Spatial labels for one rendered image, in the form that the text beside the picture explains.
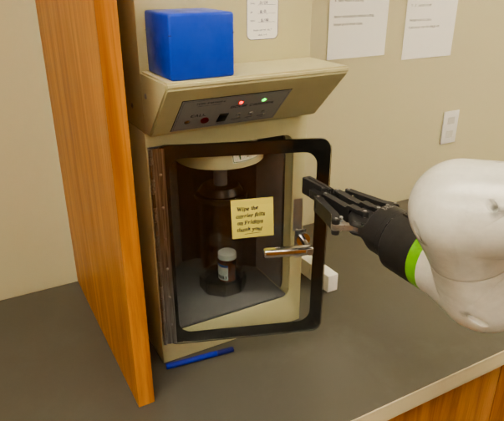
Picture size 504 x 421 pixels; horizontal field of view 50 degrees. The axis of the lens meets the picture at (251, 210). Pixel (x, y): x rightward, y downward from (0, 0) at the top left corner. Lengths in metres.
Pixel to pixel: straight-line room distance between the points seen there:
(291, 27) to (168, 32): 0.29
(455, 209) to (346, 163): 1.18
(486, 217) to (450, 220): 0.03
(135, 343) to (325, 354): 0.40
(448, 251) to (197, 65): 0.43
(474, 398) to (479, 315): 0.69
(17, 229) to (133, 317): 0.54
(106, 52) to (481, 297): 0.55
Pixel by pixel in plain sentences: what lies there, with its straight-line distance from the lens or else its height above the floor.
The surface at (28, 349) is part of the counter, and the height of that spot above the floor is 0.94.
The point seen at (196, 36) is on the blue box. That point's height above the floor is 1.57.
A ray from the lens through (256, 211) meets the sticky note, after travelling 0.96.
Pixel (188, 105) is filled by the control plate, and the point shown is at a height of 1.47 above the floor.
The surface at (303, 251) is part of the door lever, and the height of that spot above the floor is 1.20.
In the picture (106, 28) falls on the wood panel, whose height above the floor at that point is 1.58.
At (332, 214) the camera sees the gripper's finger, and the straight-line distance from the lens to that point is 0.81.
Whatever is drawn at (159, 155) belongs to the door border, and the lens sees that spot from 0.91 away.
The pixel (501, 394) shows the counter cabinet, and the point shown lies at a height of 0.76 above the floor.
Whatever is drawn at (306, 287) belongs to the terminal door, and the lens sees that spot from 1.06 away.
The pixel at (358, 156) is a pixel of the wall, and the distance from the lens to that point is 1.75.
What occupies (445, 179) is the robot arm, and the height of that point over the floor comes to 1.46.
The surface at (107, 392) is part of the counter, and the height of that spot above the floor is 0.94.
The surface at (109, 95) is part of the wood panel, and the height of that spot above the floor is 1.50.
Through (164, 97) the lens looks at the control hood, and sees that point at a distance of 0.80.
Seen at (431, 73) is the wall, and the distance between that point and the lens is 1.88.
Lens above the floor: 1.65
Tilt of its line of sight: 24 degrees down
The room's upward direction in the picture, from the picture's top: straight up
